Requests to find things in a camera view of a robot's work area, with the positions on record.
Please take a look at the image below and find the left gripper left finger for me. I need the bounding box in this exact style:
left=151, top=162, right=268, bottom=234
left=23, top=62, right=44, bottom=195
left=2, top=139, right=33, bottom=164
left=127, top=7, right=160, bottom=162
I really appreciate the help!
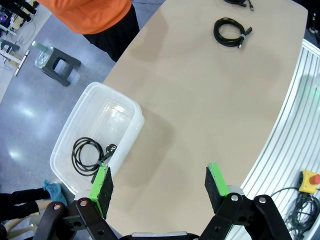
left=32, top=164, right=119, bottom=240

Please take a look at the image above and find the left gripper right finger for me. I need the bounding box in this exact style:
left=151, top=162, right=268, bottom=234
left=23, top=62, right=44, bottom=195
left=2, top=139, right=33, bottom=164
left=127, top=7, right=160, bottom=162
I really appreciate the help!
left=198, top=162, right=293, bottom=240

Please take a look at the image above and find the black power cable round plug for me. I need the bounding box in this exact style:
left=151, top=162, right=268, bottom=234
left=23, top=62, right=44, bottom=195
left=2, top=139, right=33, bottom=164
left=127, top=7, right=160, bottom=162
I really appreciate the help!
left=71, top=136, right=117, bottom=177

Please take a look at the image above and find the black USB cable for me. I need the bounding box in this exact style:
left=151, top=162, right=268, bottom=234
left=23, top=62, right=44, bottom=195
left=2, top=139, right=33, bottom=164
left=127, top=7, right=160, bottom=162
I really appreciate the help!
left=213, top=17, right=253, bottom=50

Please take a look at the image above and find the thin black cable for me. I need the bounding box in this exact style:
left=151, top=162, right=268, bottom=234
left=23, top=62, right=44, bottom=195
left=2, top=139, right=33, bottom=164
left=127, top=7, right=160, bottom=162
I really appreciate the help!
left=223, top=0, right=255, bottom=12

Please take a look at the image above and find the aluminium profile robot base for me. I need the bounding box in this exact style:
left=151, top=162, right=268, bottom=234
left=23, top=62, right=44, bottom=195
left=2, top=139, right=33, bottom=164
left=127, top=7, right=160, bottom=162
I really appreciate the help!
left=228, top=37, right=320, bottom=240

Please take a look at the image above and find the teal cloth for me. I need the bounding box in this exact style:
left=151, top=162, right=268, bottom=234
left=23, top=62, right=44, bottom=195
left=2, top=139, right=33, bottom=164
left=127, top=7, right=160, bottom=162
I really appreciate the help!
left=42, top=178, right=68, bottom=206

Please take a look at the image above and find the clear plastic storage bin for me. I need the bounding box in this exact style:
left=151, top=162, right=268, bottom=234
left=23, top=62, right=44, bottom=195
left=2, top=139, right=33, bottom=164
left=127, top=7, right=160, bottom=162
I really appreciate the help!
left=49, top=81, right=146, bottom=196

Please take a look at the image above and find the bystander in dark clothes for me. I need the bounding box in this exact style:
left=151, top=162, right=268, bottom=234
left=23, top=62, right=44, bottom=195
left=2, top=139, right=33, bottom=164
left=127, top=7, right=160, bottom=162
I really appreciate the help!
left=0, top=186, right=52, bottom=240

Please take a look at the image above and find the yellow emergency stop button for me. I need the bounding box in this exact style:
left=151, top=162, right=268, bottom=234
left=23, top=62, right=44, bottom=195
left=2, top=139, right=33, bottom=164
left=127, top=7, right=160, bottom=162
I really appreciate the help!
left=298, top=170, right=320, bottom=194

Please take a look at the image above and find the gray plastic stool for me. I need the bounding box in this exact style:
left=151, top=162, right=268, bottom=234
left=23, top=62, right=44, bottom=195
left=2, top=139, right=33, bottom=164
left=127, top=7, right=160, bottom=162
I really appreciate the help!
left=40, top=46, right=82, bottom=87

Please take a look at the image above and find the green drink bottle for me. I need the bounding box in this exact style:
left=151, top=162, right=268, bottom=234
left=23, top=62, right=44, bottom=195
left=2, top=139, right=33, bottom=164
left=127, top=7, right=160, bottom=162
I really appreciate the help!
left=31, top=40, right=55, bottom=70

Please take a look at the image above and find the person in orange hoodie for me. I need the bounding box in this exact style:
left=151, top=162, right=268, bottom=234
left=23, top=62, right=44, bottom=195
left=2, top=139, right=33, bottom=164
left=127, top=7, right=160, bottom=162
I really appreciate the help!
left=36, top=0, right=141, bottom=63

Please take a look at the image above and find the gray cable bundle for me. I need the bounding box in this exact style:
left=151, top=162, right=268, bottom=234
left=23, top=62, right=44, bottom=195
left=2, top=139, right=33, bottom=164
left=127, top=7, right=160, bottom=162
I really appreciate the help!
left=269, top=186, right=320, bottom=240

